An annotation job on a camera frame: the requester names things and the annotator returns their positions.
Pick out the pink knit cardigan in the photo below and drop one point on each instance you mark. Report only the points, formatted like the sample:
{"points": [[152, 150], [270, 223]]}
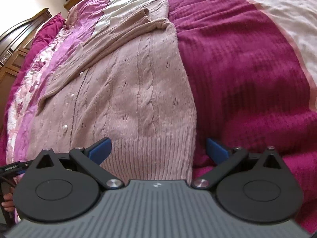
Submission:
{"points": [[128, 91]]}

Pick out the magenta pillow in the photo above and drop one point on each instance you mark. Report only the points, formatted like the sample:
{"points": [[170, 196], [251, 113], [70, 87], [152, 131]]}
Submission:
{"points": [[47, 33]]}

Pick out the magenta and white striped bedspread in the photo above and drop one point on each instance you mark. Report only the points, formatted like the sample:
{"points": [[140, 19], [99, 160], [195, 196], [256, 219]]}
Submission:
{"points": [[247, 67]]}

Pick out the carved wooden headboard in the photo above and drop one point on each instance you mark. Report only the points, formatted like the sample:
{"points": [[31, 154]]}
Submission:
{"points": [[14, 52]]}

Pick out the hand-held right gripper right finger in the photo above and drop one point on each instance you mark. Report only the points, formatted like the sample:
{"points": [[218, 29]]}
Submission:
{"points": [[216, 151]]}

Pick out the person's left hand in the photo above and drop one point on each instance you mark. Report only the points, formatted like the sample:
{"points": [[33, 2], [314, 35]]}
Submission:
{"points": [[8, 199]]}

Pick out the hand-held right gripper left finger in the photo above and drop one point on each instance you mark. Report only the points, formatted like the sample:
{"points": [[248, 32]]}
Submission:
{"points": [[99, 151]]}

